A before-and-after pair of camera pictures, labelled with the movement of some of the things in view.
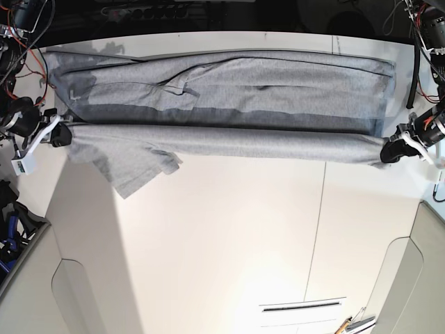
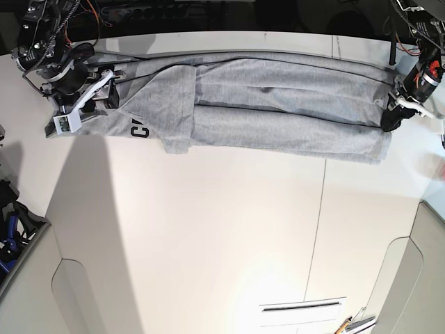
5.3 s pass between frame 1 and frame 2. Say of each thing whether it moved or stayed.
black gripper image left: moved
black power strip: stayed
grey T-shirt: moved
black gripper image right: moved
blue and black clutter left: stayed
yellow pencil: stayed
